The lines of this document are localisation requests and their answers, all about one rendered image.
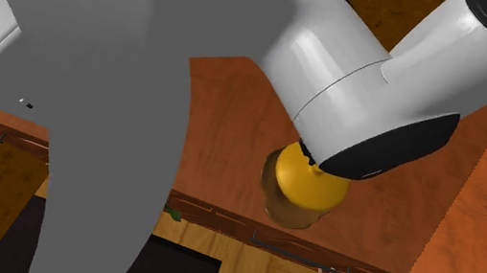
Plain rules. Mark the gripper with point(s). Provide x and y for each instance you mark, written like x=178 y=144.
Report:
x=306 y=154

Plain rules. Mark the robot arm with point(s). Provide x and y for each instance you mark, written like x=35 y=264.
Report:
x=139 y=70

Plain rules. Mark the yellow round jar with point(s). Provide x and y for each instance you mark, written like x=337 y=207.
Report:
x=303 y=186

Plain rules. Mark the small green object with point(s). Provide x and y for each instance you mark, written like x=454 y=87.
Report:
x=174 y=213

